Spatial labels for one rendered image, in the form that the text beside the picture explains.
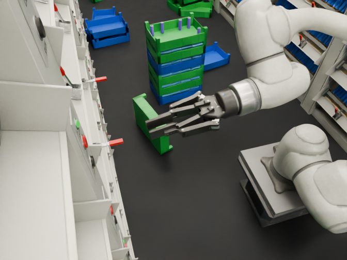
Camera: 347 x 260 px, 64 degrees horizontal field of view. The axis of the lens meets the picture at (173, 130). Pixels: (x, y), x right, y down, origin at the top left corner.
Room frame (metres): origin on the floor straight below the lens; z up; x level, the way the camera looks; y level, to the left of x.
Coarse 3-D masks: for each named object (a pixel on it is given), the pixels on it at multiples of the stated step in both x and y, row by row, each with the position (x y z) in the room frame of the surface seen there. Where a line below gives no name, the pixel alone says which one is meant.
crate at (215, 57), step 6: (216, 42) 1.92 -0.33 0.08; (210, 48) 1.91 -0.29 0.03; (216, 48) 1.91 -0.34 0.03; (210, 54) 1.87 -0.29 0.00; (216, 54) 1.87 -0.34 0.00; (222, 54) 1.84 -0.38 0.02; (228, 54) 1.76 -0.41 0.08; (204, 60) 1.79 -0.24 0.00; (210, 60) 1.79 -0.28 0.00; (216, 60) 1.79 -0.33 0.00; (222, 60) 1.73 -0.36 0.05; (228, 60) 1.75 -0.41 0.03; (204, 66) 1.66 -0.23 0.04; (210, 66) 1.68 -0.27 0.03; (216, 66) 1.71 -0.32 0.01
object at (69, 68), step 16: (64, 0) 0.83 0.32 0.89; (64, 16) 0.75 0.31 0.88; (64, 32) 0.66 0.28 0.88; (64, 48) 0.58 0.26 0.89; (64, 64) 0.52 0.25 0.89; (64, 80) 0.46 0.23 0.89; (80, 80) 0.47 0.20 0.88; (80, 96) 0.42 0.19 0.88; (80, 112) 0.37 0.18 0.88; (96, 144) 0.26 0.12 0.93; (96, 160) 0.26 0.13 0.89
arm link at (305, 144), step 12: (288, 132) 0.68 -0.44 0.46; (300, 132) 0.65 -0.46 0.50; (312, 132) 0.65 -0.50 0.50; (288, 144) 0.63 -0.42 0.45; (300, 144) 0.60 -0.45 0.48; (312, 144) 0.59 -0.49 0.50; (324, 144) 0.60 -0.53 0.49; (276, 156) 0.65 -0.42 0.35; (288, 156) 0.60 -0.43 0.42; (300, 156) 0.57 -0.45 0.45; (312, 156) 0.57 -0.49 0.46; (324, 156) 0.57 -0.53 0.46; (276, 168) 0.62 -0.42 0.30; (288, 168) 0.57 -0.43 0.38; (300, 168) 0.54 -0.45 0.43
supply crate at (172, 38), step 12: (192, 12) 1.59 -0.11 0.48; (156, 24) 1.51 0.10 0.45; (168, 24) 1.54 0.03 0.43; (192, 24) 1.58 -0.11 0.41; (156, 36) 1.46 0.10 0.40; (168, 36) 1.46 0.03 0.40; (180, 36) 1.46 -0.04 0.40; (192, 36) 1.38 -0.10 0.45; (204, 36) 1.41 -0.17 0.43; (156, 48) 1.31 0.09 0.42; (168, 48) 1.33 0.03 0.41
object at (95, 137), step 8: (80, 48) 0.83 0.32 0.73; (80, 56) 0.83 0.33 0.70; (80, 64) 0.79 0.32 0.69; (88, 88) 0.68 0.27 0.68; (88, 96) 0.63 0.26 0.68; (88, 104) 0.60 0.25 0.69; (88, 112) 0.56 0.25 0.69; (96, 120) 0.54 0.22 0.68; (96, 128) 0.51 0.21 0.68; (96, 136) 0.48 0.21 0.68; (104, 168) 0.38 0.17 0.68; (104, 176) 0.35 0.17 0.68; (104, 184) 0.33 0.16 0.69
